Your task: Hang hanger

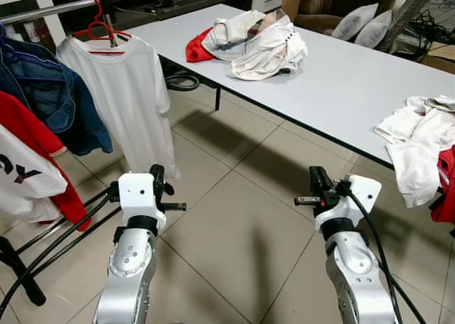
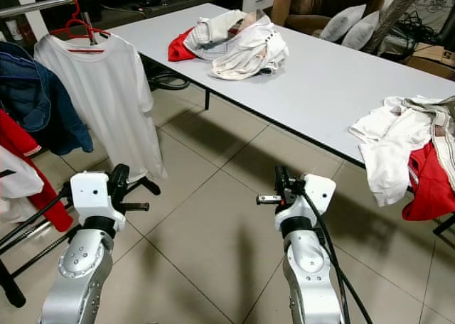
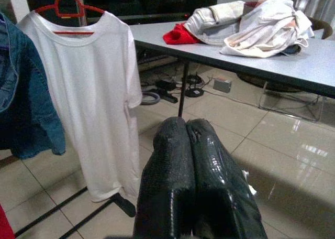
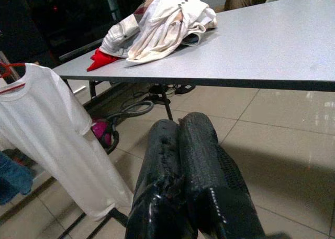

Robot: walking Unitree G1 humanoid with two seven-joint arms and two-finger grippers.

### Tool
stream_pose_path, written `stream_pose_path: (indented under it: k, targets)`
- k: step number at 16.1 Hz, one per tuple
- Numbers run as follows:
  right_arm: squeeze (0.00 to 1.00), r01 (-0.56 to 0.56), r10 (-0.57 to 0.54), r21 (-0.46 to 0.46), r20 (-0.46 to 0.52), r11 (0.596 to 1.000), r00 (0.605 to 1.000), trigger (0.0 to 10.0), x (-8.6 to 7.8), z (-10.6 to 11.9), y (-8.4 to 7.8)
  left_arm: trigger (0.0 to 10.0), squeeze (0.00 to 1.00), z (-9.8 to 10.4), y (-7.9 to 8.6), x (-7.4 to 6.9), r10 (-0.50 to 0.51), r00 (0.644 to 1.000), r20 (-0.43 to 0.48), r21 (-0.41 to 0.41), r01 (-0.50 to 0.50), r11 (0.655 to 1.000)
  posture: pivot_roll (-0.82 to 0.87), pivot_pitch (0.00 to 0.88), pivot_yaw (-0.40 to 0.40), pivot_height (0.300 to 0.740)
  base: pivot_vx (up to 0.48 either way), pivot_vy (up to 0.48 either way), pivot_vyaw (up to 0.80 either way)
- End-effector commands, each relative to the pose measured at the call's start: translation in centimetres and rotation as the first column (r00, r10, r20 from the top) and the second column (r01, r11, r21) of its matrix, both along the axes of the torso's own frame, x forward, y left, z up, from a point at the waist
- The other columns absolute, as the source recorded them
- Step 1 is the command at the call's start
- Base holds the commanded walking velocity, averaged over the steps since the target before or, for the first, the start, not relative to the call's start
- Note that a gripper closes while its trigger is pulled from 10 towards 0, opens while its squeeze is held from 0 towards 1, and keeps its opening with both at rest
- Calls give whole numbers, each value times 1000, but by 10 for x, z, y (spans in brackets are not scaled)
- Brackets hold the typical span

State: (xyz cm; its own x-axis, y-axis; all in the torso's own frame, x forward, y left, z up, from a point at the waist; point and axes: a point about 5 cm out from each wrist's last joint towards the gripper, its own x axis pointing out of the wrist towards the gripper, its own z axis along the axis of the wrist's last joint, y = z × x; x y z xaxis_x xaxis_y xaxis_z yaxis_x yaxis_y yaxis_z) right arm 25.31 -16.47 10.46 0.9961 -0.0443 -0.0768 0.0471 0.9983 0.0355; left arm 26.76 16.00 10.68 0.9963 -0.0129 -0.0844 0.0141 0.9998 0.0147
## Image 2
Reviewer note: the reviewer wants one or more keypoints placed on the blue denim jacket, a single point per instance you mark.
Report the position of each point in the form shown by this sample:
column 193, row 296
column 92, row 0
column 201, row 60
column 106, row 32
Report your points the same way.
column 35, row 96

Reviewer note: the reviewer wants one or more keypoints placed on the red hanger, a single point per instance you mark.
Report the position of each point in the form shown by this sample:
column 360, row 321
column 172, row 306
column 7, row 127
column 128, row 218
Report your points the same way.
column 82, row 25

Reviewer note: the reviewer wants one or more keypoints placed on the grey palm trunk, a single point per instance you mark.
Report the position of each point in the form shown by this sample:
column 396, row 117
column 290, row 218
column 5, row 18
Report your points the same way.
column 402, row 8

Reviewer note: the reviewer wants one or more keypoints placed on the red polo shirt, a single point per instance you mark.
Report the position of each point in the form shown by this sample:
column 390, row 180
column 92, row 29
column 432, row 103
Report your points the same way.
column 18, row 143

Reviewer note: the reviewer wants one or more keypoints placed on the plain cardboard box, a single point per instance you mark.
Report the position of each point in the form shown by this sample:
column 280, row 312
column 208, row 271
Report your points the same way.
column 281, row 3

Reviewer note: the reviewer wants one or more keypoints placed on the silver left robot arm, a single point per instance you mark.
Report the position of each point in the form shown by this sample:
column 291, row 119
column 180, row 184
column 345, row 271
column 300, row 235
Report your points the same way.
column 75, row 274

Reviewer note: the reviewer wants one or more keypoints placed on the grey pillow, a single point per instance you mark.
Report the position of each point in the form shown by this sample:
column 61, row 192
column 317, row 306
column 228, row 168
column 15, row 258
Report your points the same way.
column 361, row 33
column 343, row 22

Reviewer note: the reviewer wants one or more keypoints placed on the red garment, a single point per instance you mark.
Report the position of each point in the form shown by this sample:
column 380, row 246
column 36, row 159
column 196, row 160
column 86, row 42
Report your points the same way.
column 430, row 189
column 179, row 50

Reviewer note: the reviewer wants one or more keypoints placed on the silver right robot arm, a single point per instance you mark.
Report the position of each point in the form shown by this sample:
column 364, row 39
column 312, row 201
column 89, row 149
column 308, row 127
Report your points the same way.
column 309, row 281

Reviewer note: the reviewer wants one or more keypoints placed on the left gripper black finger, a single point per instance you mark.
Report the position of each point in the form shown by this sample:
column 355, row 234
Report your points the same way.
column 121, row 176

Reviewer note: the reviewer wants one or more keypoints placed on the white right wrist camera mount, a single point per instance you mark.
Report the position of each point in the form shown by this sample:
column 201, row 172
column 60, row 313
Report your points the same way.
column 316, row 192

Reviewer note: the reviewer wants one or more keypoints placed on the black table leg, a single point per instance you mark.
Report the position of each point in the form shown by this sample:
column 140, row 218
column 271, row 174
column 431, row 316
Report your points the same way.
column 207, row 100

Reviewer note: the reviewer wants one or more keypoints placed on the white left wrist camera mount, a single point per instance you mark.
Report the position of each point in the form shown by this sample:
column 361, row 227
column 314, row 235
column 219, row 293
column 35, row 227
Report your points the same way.
column 89, row 196

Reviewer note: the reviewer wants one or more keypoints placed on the off-white jacket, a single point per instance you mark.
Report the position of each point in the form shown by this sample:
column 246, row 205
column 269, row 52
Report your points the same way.
column 210, row 34

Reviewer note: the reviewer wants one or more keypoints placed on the cream garment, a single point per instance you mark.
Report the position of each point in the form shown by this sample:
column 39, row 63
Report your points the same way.
column 256, row 57

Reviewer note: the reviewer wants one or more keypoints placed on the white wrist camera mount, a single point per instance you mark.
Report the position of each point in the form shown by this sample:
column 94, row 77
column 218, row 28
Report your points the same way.
column 89, row 196
column 316, row 192

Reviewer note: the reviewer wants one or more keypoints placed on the plain white t-shirt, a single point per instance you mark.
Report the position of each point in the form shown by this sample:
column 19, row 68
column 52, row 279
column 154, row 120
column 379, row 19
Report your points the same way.
column 387, row 153
column 106, row 104

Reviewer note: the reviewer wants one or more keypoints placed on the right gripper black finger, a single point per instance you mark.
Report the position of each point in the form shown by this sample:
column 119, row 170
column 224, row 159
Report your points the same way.
column 284, row 177

